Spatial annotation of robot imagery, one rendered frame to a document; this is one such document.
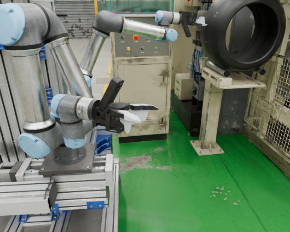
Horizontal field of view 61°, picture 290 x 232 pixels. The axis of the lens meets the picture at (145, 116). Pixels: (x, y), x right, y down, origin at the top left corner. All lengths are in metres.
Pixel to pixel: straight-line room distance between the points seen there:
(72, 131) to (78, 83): 0.19
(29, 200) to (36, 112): 0.40
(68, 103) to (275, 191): 1.84
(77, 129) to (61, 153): 0.27
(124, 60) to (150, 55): 0.25
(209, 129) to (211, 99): 0.31
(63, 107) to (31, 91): 0.13
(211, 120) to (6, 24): 1.95
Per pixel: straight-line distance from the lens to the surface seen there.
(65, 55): 0.96
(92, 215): 1.61
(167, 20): 1.73
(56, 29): 0.96
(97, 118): 0.81
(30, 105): 0.94
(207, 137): 2.50
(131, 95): 2.39
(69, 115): 0.85
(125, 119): 0.70
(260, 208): 2.09
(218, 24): 1.78
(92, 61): 1.64
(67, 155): 1.13
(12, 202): 1.18
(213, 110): 2.38
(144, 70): 2.34
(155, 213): 1.88
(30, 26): 0.87
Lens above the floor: 1.37
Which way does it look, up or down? 25 degrees down
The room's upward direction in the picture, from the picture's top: straight up
